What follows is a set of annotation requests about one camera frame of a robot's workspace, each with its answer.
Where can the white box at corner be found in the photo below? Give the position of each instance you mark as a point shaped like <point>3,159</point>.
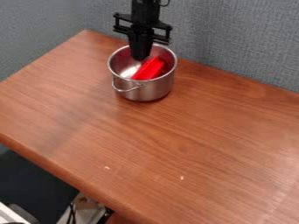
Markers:
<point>10,217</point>

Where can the metal pot with handle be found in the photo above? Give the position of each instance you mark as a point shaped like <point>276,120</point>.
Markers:
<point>123,66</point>

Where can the red star-shaped block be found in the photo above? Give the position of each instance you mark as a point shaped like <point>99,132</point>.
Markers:
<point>150,70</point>

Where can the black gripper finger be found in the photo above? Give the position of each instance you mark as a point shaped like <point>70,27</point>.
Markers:
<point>137,46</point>
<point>149,45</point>

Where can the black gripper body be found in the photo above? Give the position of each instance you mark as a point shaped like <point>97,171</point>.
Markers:
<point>142,24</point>

